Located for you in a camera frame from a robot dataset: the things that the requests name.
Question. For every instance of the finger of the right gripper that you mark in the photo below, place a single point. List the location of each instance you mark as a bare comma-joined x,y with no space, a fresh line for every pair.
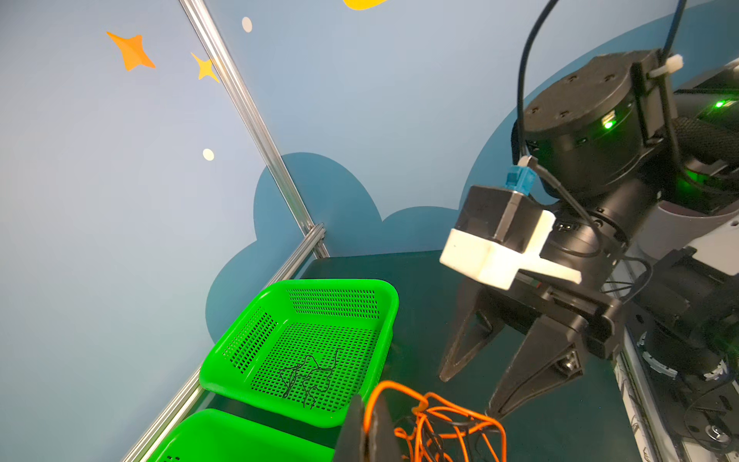
476,322
552,355

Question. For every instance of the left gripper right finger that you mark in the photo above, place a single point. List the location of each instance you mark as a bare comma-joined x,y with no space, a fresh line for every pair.
382,444

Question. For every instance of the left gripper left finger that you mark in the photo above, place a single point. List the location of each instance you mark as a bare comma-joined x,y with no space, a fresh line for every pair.
351,444

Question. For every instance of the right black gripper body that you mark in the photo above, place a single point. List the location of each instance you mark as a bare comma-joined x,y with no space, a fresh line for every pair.
597,318

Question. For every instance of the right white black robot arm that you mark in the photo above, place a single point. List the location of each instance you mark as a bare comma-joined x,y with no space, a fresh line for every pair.
596,154

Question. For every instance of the right green plastic basket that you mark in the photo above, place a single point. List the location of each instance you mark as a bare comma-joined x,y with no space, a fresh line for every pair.
333,346

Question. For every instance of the green plastic basket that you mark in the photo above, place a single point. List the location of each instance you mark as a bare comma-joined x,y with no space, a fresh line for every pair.
213,435
333,346

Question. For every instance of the middle green plastic basket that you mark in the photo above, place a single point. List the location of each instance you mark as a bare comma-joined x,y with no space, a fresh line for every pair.
213,435

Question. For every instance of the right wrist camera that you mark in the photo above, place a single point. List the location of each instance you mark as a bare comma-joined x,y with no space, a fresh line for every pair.
501,231

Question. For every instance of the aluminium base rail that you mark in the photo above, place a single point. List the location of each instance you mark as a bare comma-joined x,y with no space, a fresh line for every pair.
653,440

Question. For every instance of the aluminium frame back bar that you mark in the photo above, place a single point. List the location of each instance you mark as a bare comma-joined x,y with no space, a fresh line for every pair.
231,359

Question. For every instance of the aluminium frame right post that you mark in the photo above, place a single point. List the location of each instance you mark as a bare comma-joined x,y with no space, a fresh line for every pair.
205,27

